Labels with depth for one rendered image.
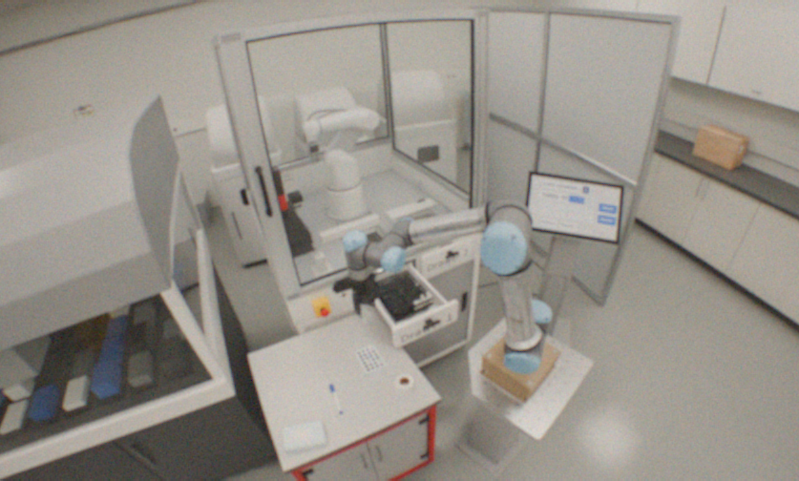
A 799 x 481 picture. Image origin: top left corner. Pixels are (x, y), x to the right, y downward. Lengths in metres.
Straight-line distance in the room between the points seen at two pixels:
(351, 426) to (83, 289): 0.97
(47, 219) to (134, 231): 0.25
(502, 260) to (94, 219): 1.06
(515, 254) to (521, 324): 0.26
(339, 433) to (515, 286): 0.79
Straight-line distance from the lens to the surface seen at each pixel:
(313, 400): 1.45
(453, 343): 2.38
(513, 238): 0.88
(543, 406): 1.43
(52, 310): 1.25
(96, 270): 1.14
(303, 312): 1.62
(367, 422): 1.36
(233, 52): 1.18
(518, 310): 1.03
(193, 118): 4.54
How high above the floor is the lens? 1.96
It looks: 35 degrees down
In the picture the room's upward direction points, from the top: 4 degrees counter-clockwise
